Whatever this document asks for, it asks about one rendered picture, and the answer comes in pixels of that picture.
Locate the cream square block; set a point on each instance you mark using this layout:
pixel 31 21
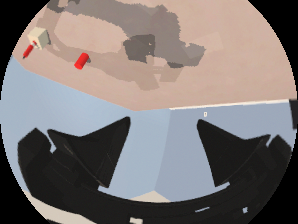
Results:
pixel 40 36

